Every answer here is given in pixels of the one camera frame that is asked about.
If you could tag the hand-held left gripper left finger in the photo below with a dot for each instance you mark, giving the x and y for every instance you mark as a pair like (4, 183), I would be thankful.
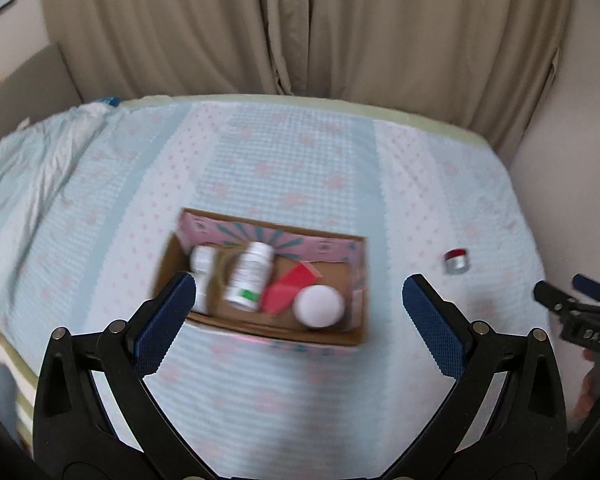
(162, 330)

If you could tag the round white lid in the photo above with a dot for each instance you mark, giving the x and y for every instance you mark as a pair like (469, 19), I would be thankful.
(318, 306)

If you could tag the white jar with black lid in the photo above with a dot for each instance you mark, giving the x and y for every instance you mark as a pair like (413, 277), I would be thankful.
(201, 295)

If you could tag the cardboard box with pink lining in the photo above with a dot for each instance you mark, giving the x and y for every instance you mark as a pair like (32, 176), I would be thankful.
(330, 280)

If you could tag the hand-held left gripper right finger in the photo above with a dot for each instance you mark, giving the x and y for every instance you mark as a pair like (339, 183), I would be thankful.
(432, 325)

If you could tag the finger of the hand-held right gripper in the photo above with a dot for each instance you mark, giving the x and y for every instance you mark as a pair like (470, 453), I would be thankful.
(555, 297)
(595, 287)

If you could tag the light blue checked bed sheet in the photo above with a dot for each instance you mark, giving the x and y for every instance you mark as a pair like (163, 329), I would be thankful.
(290, 160)

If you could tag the person's right hand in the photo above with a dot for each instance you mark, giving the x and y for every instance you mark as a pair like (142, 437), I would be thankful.
(587, 385)

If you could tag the beige curtain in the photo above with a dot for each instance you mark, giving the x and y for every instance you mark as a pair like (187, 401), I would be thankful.
(290, 25)

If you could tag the red box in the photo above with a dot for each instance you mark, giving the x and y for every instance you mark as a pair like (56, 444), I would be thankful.
(287, 292)

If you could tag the small blue patterned object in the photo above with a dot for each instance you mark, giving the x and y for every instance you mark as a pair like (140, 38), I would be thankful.
(111, 101)

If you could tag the white pill bottle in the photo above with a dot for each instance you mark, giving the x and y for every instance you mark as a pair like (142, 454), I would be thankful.
(247, 275)

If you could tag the striped green bedding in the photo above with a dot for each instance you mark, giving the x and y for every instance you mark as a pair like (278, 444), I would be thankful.
(10, 390)

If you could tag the small red and silver jar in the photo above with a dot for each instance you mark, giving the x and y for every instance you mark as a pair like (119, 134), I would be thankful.
(457, 262)

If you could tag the grey padded headboard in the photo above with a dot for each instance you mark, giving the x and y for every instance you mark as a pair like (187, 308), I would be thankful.
(35, 82)

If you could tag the crumpled white cloth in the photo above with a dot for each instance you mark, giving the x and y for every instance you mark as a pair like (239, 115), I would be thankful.
(35, 160)

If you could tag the pale green mattress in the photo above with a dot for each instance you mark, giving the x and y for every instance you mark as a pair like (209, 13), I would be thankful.
(330, 106)

